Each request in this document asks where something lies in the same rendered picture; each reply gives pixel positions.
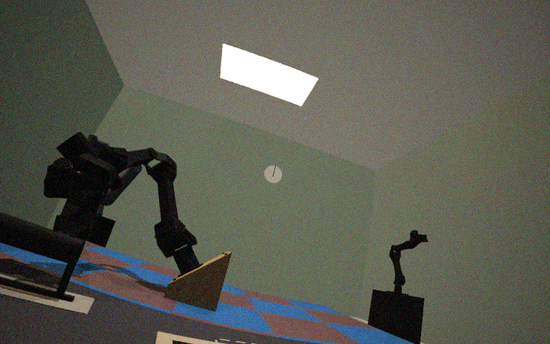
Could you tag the beige square tile with dark centre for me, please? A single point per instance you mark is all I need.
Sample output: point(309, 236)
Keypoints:
point(168, 338)

